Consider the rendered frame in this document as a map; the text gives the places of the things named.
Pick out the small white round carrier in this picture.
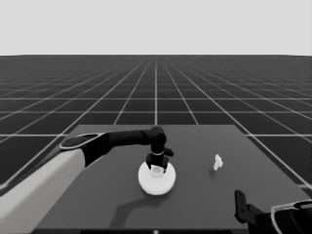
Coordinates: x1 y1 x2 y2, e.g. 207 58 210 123
149 164 165 178

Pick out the large thick white disc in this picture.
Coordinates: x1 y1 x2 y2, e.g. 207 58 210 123
137 160 177 196

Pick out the small white T-shaped piece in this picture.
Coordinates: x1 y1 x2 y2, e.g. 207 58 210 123
212 153 224 172

